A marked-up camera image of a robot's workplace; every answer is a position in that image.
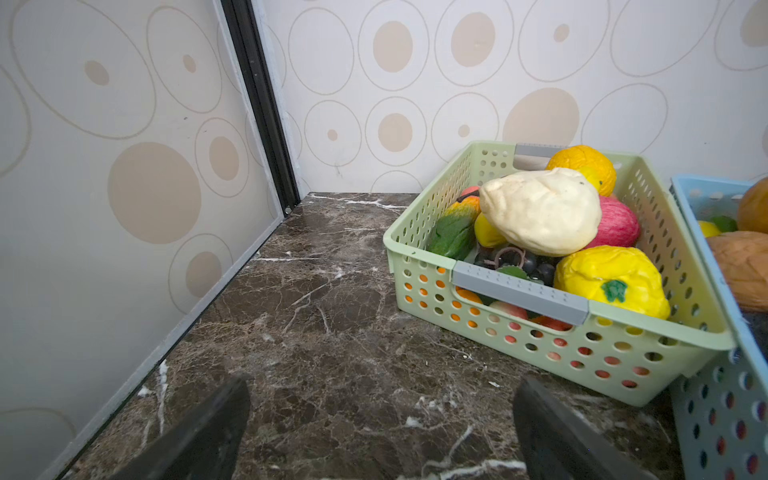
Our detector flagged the yellow toy bell pepper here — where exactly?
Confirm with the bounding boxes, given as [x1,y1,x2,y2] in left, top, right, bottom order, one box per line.
[554,246,671,320]

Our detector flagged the blue perforated plastic basket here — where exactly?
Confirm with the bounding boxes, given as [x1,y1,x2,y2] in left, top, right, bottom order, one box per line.
[671,175,767,479]

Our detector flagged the pink toy fruit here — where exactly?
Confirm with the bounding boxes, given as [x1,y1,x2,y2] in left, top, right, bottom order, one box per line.
[585,196,641,249]

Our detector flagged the black vertical frame post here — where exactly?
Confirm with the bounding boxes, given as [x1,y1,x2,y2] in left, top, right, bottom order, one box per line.
[221,0,301,214]

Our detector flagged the brown toy potato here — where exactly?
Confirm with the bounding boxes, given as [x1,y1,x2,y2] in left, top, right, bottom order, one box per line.
[707,231,767,312]

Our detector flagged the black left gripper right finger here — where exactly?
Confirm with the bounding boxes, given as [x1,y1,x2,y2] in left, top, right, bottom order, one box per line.
[512,376,657,479]

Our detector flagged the orange toy fruit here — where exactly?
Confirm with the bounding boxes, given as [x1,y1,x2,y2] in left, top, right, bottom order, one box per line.
[546,145,617,197]

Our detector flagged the cream white toy bun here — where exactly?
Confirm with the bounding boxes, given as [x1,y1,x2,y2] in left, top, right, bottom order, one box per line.
[479,168,602,257]

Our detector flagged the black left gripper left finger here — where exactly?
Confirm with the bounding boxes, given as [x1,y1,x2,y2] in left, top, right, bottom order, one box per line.
[113,377,251,479]

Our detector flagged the dark toy grapes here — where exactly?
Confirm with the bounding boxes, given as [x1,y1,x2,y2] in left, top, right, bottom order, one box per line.
[473,245,561,287]

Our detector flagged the green perforated plastic basket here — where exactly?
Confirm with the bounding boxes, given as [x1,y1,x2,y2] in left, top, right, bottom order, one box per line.
[383,141,736,406]

